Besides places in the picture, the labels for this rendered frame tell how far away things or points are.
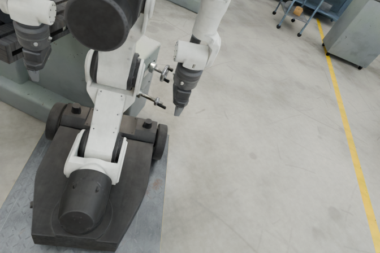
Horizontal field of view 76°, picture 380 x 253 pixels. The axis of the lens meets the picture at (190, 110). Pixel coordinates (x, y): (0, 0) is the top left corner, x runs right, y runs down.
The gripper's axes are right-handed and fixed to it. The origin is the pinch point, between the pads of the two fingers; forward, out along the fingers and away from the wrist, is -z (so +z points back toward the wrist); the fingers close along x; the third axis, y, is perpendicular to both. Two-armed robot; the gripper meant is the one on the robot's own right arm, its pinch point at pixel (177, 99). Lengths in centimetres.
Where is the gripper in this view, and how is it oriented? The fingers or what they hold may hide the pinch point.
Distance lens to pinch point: 94.3
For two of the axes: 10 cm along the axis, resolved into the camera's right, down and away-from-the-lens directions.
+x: -0.5, -8.1, 5.9
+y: -9.6, -1.2, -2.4
